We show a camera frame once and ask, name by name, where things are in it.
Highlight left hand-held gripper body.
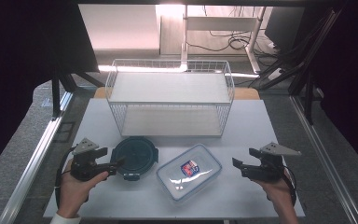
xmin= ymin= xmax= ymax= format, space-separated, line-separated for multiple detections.
xmin=70 ymin=137 xmax=113 ymax=182

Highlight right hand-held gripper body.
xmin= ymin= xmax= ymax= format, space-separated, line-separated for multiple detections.
xmin=241 ymin=142 xmax=302 ymax=182

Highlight round dark teal food container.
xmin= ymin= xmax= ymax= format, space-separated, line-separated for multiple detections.
xmin=110 ymin=135 xmax=159 ymax=182

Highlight clear rectangular food container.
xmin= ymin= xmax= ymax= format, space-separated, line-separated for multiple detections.
xmin=156 ymin=143 xmax=223 ymax=203

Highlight white wire shelf rack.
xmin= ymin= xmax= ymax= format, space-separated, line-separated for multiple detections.
xmin=104 ymin=59 xmax=236 ymax=138

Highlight person's right hand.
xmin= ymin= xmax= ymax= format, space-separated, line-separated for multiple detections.
xmin=254 ymin=177 xmax=295 ymax=216

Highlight person's left hand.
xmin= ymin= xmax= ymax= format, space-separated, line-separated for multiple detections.
xmin=56 ymin=159 xmax=110 ymax=218

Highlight black tripod stand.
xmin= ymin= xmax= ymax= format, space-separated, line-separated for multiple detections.
xmin=50 ymin=68 xmax=105 ymax=121

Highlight black metal stand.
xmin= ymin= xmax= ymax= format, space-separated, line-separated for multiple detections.
xmin=249 ymin=7 xmax=345 ymax=126

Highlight dark curtain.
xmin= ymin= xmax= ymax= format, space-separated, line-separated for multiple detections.
xmin=310 ymin=0 xmax=358 ymax=179
xmin=0 ymin=0 xmax=101 ymax=182

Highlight white cabinet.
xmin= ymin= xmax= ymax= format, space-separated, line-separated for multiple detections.
xmin=77 ymin=4 xmax=162 ymax=51

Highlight black monitor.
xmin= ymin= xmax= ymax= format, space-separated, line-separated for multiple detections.
xmin=264 ymin=7 xmax=306 ymax=52

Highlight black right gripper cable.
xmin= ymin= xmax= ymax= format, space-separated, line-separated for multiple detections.
xmin=281 ymin=165 xmax=298 ymax=207

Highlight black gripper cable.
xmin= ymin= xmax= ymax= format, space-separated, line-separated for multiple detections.
xmin=54 ymin=146 xmax=77 ymax=209
xmin=281 ymin=165 xmax=298 ymax=207

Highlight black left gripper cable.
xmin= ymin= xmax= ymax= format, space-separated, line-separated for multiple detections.
xmin=54 ymin=146 xmax=77 ymax=209

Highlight aluminium rail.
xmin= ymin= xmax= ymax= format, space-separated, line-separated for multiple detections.
xmin=289 ymin=94 xmax=358 ymax=224
xmin=0 ymin=91 xmax=75 ymax=224

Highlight black floor cables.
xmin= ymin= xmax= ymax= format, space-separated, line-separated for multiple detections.
xmin=186 ymin=5 xmax=278 ymax=60

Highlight white desk frame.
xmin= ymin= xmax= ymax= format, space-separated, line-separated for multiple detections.
xmin=181 ymin=4 xmax=267 ymax=75

